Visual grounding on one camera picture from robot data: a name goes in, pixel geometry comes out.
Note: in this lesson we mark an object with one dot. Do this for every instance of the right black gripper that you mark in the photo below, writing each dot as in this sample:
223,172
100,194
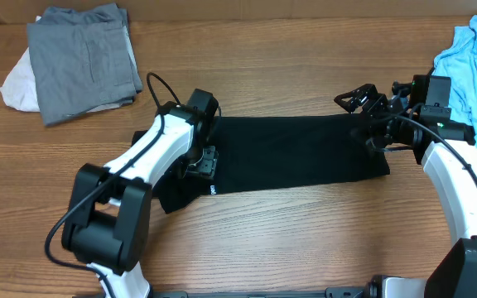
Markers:
373,101

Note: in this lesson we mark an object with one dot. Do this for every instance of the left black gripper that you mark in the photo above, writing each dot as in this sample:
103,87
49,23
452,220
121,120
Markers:
207,165

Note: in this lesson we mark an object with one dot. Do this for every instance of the black t-shirt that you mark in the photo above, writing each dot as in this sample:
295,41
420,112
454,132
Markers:
277,152

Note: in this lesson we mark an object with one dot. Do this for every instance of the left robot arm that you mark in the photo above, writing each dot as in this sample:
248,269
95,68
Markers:
107,225

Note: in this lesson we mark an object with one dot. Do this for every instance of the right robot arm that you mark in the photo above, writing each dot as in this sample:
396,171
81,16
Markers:
417,117

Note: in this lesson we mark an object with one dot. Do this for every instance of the folded grey shorts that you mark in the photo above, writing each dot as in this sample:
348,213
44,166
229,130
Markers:
81,60

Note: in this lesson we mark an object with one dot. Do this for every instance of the white cloth under shorts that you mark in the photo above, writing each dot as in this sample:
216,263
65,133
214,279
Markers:
19,88

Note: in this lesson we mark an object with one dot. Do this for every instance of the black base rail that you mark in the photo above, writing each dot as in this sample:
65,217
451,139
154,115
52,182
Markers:
330,292

